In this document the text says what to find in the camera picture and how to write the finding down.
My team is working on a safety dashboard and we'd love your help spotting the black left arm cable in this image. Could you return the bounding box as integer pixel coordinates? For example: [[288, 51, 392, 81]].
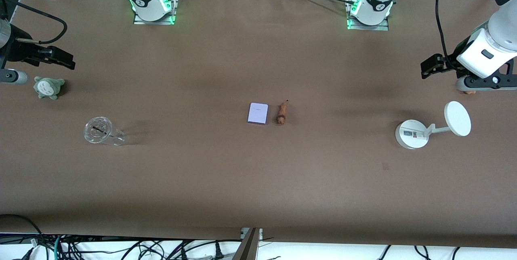
[[435, 0, 460, 71]]

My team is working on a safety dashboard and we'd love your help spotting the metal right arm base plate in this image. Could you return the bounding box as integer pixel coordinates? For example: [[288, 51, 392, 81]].
[[133, 0, 177, 25]]

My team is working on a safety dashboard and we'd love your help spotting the white round desk lamp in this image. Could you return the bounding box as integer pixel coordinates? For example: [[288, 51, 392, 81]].
[[395, 101, 472, 150]]

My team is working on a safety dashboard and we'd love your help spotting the black looped floor cable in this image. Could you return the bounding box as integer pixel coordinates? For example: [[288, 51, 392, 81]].
[[0, 213, 45, 248]]

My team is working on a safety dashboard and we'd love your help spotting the lavender small card box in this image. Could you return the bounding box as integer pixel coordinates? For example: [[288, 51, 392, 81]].
[[247, 103, 269, 126]]

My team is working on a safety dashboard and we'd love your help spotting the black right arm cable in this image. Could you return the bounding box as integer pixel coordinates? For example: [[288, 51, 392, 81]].
[[0, 0, 76, 45]]

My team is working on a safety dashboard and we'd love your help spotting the aluminium profile beam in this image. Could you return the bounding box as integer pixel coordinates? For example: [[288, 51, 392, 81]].
[[232, 228, 262, 260]]

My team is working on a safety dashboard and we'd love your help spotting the brown table cover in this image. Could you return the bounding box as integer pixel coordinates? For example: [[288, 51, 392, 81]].
[[0, 0, 517, 249]]

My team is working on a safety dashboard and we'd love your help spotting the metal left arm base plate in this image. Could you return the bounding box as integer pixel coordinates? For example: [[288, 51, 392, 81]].
[[346, 0, 390, 31]]

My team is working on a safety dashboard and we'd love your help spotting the grey green plush toy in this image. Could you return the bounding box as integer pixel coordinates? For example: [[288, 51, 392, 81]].
[[33, 76, 66, 101]]

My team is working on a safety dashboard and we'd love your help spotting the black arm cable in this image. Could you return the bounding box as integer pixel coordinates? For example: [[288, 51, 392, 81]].
[[0, 0, 76, 45], [435, 0, 460, 71]]

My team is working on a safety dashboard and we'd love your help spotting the clear glass cup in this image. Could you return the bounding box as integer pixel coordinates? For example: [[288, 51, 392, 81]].
[[83, 116, 126, 147]]

